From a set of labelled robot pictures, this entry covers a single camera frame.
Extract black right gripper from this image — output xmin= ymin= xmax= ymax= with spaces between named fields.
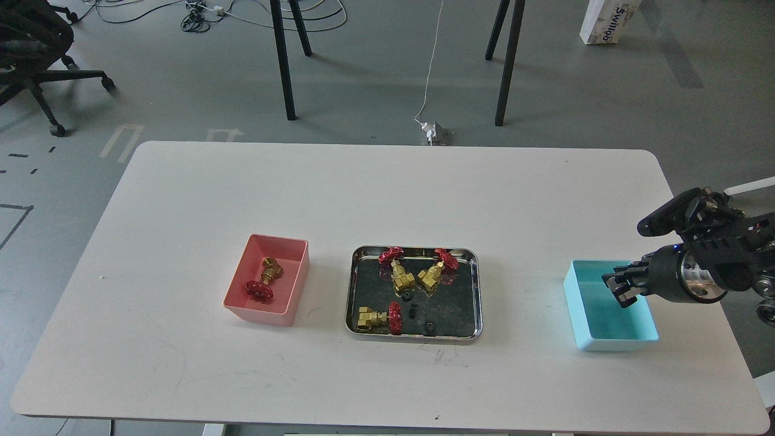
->
xmin=601 ymin=250 xmax=688 ymax=309

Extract brass valve red handle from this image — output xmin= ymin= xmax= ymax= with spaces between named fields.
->
xmin=356 ymin=302 xmax=403 ymax=335
xmin=417 ymin=248 xmax=460 ymax=296
xmin=377 ymin=246 xmax=416 ymax=296
xmin=245 ymin=257 xmax=285 ymax=303

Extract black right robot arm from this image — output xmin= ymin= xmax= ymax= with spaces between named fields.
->
xmin=601 ymin=187 xmax=774 ymax=326

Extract blue plastic box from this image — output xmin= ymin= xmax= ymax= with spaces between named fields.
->
xmin=564 ymin=259 xmax=659 ymax=352

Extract white cardboard box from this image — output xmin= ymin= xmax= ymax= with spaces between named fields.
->
xmin=579 ymin=1 xmax=642 ymax=45

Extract pink plastic box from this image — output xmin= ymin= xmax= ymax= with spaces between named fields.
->
xmin=222 ymin=234 xmax=309 ymax=326

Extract stainless steel tray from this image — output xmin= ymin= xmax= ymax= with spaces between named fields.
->
xmin=345 ymin=246 xmax=483 ymax=342

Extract white power adapter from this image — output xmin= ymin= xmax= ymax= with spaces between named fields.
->
xmin=420 ymin=122 xmax=449 ymax=147

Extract black table leg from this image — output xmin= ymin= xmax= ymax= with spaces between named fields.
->
xmin=269 ymin=1 xmax=312 ymax=121
xmin=485 ymin=1 xmax=526 ymax=127

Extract black office chair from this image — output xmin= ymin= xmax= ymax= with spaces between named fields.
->
xmin=1 ymin=1 xmax=114 ymax=136

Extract white cable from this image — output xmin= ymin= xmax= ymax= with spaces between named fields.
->
xmin=414 ymin=0 xmax=446 ymax=129

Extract cables on floor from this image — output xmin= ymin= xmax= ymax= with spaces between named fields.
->
xmin=85 ymin=0 xmax=349 ymax=34

